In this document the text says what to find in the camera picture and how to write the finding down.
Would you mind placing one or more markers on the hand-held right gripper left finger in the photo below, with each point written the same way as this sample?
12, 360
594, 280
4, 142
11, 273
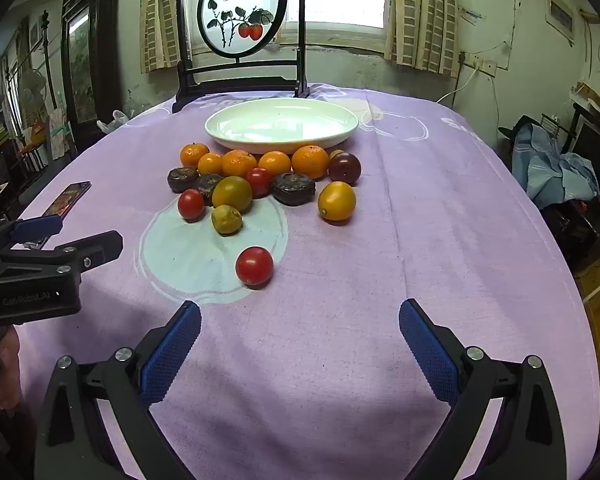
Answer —
172, 355

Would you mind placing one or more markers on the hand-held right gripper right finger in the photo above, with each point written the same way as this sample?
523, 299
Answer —
427, 355

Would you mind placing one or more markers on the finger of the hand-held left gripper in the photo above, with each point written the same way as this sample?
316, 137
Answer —
35, 227
97, 247

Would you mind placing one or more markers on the red cherry tomato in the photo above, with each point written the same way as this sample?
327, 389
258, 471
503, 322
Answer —
258, 182
191, 204
254, 266

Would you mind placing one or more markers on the dark brown water chestnut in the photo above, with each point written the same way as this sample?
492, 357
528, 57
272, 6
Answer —
206, 185
182, 179
293, 188

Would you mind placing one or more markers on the small green lime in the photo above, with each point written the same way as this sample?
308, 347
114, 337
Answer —
226, 219

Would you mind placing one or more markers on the orange tangerine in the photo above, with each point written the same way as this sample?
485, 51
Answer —
310, 161
195, 155
210, 164
275, 162
238, 164

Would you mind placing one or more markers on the large yellow-green lemon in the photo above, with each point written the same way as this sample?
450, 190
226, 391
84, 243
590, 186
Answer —
231, 194

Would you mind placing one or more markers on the yellow oval tomato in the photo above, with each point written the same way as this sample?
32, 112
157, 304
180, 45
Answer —
336, 201

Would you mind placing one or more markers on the white oval plate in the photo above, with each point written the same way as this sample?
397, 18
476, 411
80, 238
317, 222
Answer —
280, 122

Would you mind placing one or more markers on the person's left hand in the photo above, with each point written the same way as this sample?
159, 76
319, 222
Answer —
7, 370

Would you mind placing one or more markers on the red printed packet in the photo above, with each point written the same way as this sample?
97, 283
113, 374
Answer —
70, 197

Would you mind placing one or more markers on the purple printed tablecloth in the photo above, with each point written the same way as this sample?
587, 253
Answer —
380, 260

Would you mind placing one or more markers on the white plastic bag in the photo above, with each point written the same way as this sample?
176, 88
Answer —
114, 121

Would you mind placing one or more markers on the dark wooden cabinet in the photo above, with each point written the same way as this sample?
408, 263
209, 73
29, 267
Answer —
105, 35

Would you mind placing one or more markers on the dark purple plum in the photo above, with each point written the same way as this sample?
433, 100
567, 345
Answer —
344, 167

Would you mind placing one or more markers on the round painted screen black stand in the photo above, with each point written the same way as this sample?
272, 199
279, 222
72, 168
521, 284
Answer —
240, 85

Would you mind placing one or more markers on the small yellow kumquat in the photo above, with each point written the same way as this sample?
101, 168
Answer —
336, 154

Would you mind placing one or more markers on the blue cloth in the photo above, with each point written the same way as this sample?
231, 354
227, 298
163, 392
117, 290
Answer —
545, 165

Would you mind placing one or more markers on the beige checked curtain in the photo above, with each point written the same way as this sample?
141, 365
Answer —
160, 20
420, 20

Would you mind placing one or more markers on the black monitor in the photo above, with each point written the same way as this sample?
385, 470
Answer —
595, 150

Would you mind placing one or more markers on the white wall outlet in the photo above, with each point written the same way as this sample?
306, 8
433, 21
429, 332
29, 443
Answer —
487, 66

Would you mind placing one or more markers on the wall electrical box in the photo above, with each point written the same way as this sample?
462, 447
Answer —
561, 15

